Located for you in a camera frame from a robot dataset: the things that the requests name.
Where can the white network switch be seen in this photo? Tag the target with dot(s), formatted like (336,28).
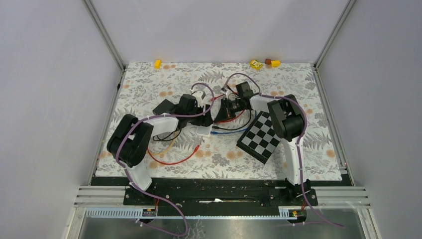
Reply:
(204,131)

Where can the black router box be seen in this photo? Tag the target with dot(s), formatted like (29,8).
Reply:
(165,107)

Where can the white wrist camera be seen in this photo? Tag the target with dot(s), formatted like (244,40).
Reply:
(199,96)
(229,93)

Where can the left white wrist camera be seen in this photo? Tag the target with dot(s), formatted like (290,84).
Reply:
(199,96)

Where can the yellow block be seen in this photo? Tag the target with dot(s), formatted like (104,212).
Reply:
(157,64)
(275,63)

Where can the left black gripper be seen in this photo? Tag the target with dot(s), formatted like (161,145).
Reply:
(203,120)

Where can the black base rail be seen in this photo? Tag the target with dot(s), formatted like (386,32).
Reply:
(209,197)

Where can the yellow block left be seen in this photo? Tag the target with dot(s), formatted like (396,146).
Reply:
(157,64)

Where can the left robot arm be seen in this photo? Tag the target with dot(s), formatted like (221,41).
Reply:
(129,142)

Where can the checkered chess board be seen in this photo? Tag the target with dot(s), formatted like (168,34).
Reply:
(259,140)

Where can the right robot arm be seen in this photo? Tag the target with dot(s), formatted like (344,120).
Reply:
(289,123)

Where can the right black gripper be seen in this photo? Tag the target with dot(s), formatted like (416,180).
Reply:
(225,110)

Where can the yellow block right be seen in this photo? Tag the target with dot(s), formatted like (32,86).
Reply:
(275,63)

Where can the yellow patterned cube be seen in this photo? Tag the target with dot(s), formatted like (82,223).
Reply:
(255,64)

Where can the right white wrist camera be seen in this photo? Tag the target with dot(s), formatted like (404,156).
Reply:
(229,93)

